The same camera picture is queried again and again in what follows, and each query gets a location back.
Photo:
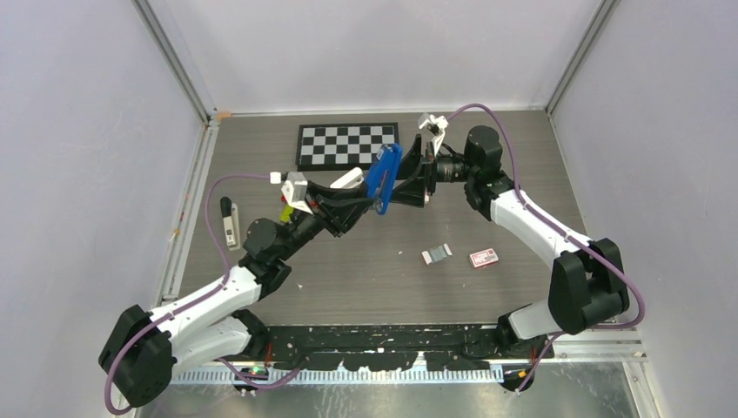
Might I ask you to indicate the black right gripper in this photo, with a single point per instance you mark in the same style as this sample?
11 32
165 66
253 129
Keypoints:
413 168

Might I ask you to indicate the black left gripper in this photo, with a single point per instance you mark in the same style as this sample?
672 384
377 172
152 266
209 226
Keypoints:
336 210

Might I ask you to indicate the blue stapler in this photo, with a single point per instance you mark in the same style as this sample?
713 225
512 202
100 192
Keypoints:
382 175

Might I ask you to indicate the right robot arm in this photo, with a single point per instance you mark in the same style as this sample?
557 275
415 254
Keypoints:
585 286

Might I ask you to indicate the black and white stapler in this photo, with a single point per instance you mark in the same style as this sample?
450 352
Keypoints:
229 214

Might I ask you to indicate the checkerboard calibration board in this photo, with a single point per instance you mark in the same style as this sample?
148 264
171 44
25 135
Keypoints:
338 147

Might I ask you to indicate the green lego brick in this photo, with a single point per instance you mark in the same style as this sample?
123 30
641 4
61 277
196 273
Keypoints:
286 216

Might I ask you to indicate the red white staple box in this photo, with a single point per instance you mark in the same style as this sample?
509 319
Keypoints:
483 258

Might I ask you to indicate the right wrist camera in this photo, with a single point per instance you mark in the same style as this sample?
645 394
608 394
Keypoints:
437 125

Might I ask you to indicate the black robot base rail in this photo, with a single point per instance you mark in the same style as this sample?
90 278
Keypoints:
388 347

